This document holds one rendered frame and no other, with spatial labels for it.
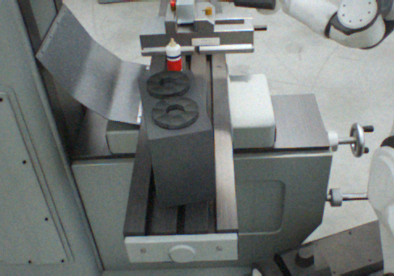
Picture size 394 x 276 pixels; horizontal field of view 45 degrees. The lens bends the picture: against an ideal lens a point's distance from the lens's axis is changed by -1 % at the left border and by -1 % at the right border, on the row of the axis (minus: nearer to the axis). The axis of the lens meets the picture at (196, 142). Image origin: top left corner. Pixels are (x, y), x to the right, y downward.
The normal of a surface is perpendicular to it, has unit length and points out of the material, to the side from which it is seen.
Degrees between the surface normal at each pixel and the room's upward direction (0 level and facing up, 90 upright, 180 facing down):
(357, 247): 0
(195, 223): 0
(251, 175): 90
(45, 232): 88
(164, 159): 90
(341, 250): 0
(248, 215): 90
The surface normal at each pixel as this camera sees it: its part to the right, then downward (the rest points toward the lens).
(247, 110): -0.07, -0.76
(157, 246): -0.01, 0.65
